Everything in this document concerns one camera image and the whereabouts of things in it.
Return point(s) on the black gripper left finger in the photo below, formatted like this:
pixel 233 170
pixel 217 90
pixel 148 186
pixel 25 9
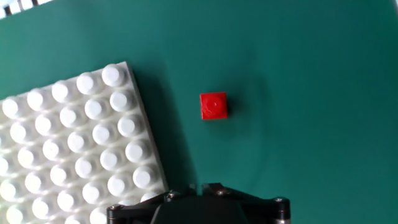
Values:
pixel 133 211

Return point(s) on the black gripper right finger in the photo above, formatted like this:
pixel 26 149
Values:
pixel 264 208

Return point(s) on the red single-stud block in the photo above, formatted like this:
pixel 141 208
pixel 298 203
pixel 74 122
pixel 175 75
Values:
pixel 214 105

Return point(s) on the white studded baseplate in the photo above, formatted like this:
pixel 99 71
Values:
pixel 77 149

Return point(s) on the green table mat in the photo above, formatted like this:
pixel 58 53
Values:
pixel 295 93

